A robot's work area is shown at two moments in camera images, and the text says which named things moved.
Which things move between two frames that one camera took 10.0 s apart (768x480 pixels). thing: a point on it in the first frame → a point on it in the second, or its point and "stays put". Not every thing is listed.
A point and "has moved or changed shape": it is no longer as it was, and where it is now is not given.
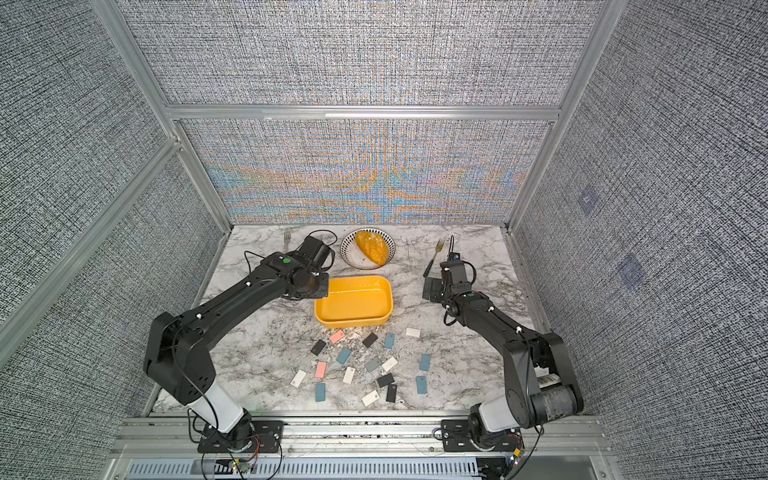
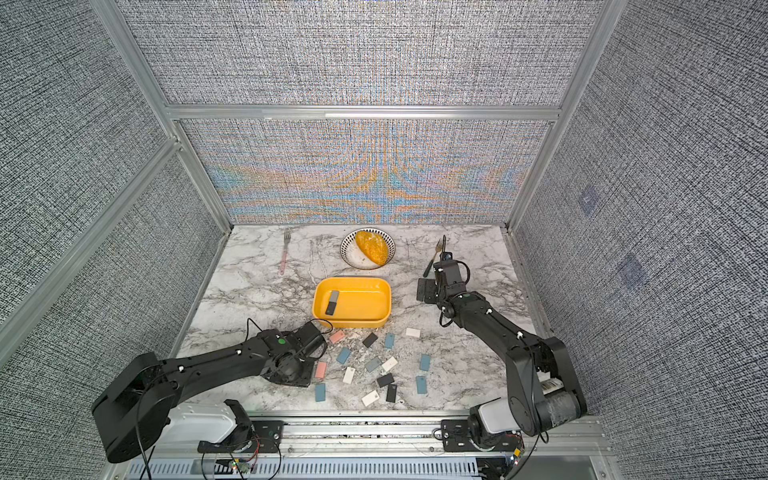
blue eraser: x=343 y=355 stays put
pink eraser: x=321 y=370 stays put
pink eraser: x=336 y=336 stays put
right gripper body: x=438 y=292 stays put
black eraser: x=319 y=345 has moved or changed shape
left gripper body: x=318 y=287 → x=301 y=376
